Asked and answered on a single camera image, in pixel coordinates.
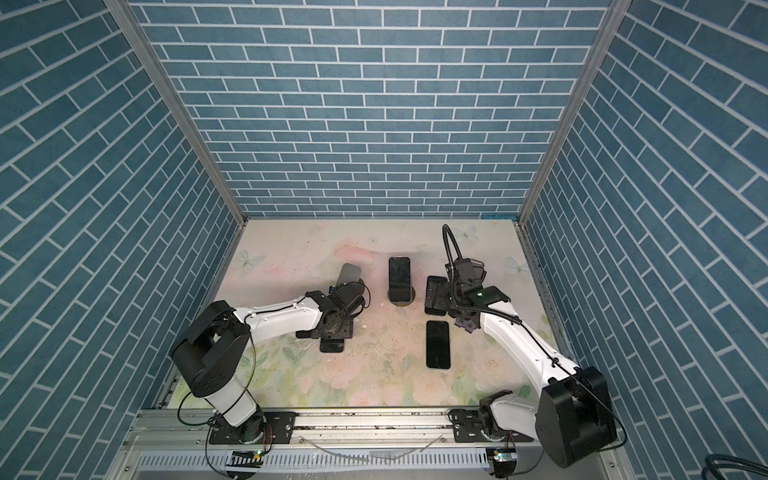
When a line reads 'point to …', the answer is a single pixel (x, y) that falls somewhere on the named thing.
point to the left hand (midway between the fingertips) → (341, 332)
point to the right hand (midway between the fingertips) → (437, 294)
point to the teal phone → (438, 344)
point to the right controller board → (504, 460)
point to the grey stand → (465, 323)
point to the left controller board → (246, 459)
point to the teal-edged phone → (399, 274)
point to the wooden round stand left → (348, 273)
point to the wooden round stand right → (403, 303)
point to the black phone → (430, 310)
